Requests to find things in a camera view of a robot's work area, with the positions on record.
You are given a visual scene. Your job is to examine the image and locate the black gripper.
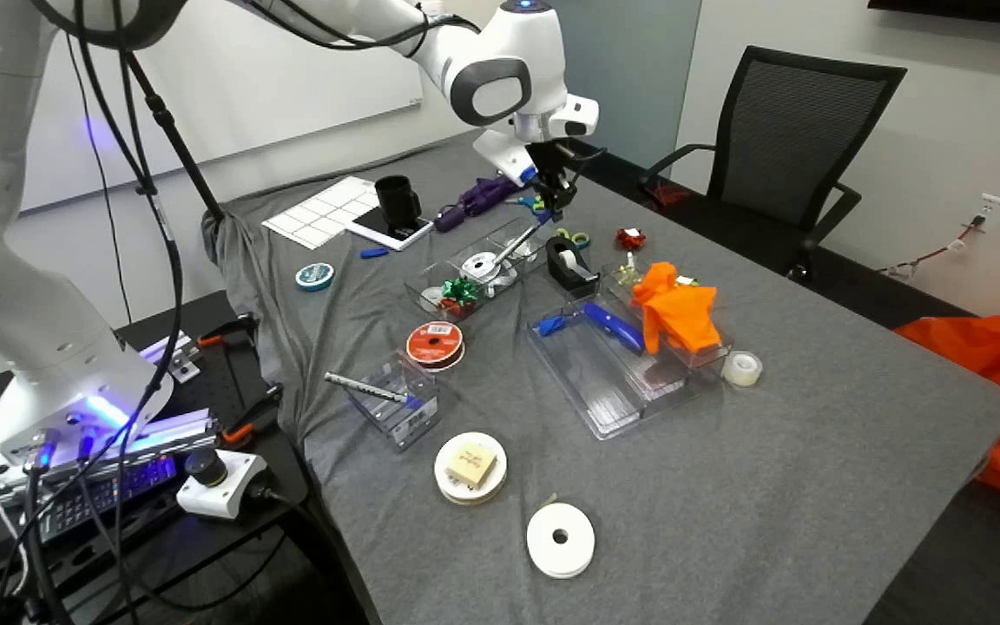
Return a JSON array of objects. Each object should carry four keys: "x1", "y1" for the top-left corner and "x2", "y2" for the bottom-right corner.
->
[{"x1": 524, "y1": 132, "x2": 606, "y2": 216}]

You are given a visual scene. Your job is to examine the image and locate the silver marker with blue cap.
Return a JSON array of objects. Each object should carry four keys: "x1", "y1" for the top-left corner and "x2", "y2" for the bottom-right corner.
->
[{"x1": 491, "y1": 218, "x2": 548, "y2": 279}]

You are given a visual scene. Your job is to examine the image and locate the narrow clear plastic container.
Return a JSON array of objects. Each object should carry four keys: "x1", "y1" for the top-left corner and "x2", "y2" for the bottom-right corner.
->
[{"x1": 524, "y1": 309, "x2": 656, "y2": 443}]

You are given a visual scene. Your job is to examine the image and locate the small clear plastic container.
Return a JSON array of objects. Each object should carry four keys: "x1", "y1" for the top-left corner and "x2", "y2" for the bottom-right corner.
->
[{"x1": 349, "y1": 354, "x2": 450, "y2": 455}]

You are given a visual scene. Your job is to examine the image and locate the long blue marker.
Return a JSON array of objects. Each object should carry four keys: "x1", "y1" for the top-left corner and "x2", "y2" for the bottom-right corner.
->
[{"x1": 577, "y1": 300, "x2": 649, "y2": 354}]

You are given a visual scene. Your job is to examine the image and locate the black tape dispenser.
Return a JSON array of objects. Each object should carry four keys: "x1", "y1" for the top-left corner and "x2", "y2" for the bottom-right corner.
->
[{"x1": 542, "y1": 229, "x2": 606, "y2": 300}]

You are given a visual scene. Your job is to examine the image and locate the gold gift bow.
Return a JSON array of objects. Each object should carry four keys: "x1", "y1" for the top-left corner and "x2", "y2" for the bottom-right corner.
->
[{"x1": 611, "y1": 250, "x2": 648, "y2": 293}]

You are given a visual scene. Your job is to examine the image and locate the silver ribbon spool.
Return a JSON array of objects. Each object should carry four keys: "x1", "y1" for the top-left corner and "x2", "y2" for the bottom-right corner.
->
[{"x1": 454, "y1": 250, "x2": 519, "y2": 295}]

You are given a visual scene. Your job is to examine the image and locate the green gift bow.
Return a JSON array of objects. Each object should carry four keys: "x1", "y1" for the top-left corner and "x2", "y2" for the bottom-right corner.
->
[{"x1": 437, "y1": 274, "x2": 487, "y2": 322}]

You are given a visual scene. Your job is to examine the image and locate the frosted glass panel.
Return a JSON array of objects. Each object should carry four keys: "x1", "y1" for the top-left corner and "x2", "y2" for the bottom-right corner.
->
[{"x1": 523, "y1": 0, "x2": 707, "y2": 171}]

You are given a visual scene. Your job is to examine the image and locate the black cup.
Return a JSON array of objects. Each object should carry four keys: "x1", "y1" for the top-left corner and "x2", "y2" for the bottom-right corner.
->
[{"x1": 373, "y1": 172, "x2": 428, "y2": 235}]

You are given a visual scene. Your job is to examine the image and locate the orange plastic toy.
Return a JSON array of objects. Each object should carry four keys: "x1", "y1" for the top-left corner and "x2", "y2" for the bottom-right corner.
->
[{"x1": 629, "y1": 262, "x2": 727, "y2": 361}]

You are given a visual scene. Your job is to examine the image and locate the white-framed phone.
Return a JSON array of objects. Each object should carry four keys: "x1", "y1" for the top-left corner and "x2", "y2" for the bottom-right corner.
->
[{"x1": 340, "y1": 200, "x2": 440, "y2": 252}]

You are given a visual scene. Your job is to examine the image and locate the black mesh office chair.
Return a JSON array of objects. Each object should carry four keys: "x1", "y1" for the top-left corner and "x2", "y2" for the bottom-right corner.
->
[{"x1": 639, "y1": 46, "x2": 910, "y2": 287}]

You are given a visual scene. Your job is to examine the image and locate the white label sheet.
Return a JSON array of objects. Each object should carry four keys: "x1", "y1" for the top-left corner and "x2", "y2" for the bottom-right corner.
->
[{"x1": 262, "y1": 172, "x2": 384, "y2": 252}]

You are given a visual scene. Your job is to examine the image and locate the clear tape roll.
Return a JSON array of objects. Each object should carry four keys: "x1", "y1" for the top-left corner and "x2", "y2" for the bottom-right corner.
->
[{"x1": 720, "y1": 348, "x2": 767, "y2": 391}]

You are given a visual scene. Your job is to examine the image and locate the round blue tin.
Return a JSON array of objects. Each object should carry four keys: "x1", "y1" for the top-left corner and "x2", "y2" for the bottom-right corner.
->
[{"x1": 293, "y1": 258, "x2": 340, "y2": 295}]

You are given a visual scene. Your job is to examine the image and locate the silver pen with blue tip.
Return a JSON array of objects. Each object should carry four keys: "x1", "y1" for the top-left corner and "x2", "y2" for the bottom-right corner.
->
[{"x1": 322, "y1": 369, "x2": 428, "y2": 413}]

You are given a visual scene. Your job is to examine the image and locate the white spool with tan centre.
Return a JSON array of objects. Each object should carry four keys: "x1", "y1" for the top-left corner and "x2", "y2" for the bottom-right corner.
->
[{"x1": 430, "y1": 428, "x2": 516, "y2": 509}]

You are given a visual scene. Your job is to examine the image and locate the grey tablecloth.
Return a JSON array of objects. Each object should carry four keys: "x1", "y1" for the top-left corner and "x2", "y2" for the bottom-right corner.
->
[{"x1": 198, "y1": 132, "x2": 1000, "y2": 625}]

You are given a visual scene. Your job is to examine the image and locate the white ribbon roll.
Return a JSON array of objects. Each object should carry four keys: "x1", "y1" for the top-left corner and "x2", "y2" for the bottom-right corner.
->
[{"x1": 524, "y1": 497, "x2": 600, "y2": 583}]

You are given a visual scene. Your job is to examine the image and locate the black tripod pole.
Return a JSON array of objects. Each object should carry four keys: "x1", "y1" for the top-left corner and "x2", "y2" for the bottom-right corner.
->
[{"x1": 116, "y1": 46, "x2": 233, "y2": 229}]

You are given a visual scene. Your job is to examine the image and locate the metal clamp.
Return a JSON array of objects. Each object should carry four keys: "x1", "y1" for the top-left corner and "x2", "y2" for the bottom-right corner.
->
[{"x1": 136, "y1": 331, "x2": 207, "y2": 390}]

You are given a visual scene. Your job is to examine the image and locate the white box with black knob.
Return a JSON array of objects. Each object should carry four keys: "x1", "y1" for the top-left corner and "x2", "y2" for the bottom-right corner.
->
[{"x1": 174, "y1": 443, "x2": 270, "y2": 524}]

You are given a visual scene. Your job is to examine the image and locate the black robot cart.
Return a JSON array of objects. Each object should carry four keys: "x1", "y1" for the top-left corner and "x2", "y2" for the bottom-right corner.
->
[{"x1": 0, "y1": 287, "x2": 329, "y2": 625}]

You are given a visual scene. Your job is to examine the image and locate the blue-handled scissors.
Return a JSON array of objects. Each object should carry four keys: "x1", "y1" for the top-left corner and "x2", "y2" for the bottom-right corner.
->
[{"x1": 519, "y1": 190, "x2": 562, "y2": 225}]

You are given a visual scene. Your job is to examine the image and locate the green-handled scissors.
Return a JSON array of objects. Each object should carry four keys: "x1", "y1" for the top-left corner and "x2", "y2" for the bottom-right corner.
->
[{"x1": 548, "y1": 225, "x2": 594, "y2": 252}]

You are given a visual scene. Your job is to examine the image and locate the orange wire spool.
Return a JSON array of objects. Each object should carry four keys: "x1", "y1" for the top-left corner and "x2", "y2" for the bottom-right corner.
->
[{"x1": 402, "y1": 321, "x2": 469, "y2": 375}]

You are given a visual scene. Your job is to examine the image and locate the white wall outlet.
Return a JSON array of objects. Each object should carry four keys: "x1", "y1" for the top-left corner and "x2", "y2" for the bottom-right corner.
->
[{"x1": 970, "y1": 186, "x2": 1000, "y2": 235}]

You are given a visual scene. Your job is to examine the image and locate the black wall television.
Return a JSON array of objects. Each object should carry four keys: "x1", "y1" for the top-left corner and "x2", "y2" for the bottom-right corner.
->
[{"x1": 866, "y1": 0, "x2": 1000, "y2": 35}]

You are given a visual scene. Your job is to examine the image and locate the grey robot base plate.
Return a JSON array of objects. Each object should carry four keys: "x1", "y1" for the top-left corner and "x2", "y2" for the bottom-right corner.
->
[{"x1": 0, "y1": 403, "x2": 226, "y2": 547}]

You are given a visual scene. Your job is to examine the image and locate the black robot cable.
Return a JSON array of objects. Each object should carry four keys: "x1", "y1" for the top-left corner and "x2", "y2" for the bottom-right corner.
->
[{"x1": 29, "y1": 0, "x2": 487, "y2": 56}]

